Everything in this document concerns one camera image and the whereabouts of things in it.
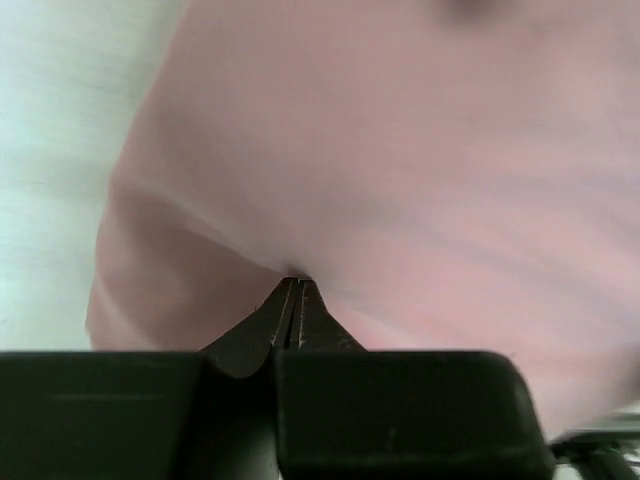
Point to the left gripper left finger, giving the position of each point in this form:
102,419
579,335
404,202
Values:
148,415

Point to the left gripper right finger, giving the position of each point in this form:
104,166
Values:
343,412

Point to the pink trousers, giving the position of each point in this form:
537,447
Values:
451,174

